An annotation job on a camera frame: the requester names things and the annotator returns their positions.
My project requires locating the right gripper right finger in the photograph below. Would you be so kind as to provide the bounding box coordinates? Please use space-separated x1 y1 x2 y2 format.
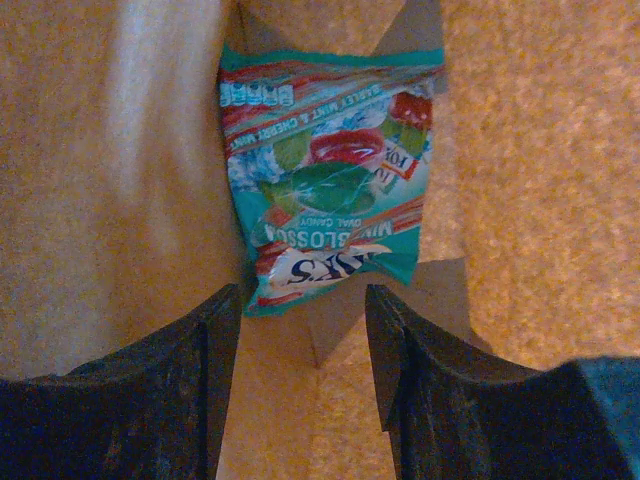
365 285 639 479

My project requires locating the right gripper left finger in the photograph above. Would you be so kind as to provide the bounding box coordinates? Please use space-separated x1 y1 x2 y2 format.
1 284 240 479

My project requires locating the brown paper bag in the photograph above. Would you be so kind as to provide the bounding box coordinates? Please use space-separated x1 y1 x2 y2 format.
1 1 639 479

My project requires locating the teal mint candy bag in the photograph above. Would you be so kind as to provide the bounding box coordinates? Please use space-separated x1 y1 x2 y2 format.
218 48 445 317

